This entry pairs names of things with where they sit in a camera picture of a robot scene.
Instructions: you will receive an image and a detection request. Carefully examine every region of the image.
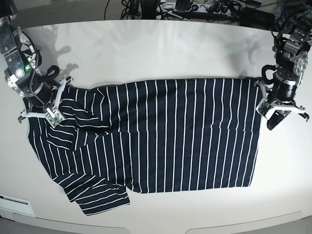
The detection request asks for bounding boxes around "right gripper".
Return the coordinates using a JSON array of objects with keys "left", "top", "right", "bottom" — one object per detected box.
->
[{"left": 23, "top": 81, "right": 61, "bottom": 109}]

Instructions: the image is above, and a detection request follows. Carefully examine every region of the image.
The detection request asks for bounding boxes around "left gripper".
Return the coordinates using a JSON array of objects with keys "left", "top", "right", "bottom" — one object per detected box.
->
[{"left": 267, "top": 79, "right": 297, "bottom": 131}]

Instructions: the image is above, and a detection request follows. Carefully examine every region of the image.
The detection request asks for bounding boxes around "navy white striped T-shirt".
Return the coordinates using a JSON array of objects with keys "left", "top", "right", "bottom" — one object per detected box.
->
[{"left": 29, "top": 78, "right": 261, "bottom": 215}]

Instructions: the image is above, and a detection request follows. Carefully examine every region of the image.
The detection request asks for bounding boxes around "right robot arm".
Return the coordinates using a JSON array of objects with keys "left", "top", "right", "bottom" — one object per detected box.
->
[{"left": 0, "top": 0, "right": 60, "bottom": 110}]

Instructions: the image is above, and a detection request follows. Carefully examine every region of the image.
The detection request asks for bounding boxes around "white power strip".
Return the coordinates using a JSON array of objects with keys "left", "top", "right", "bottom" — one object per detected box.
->
[{"left": 157, "top": 1, "right": 231, "bottom": 15}]

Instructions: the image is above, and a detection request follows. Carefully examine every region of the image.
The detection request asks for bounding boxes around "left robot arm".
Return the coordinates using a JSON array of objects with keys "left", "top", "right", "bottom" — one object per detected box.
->
[{"left": 256, "top": 7, "right": 312, "bottom": 130}]

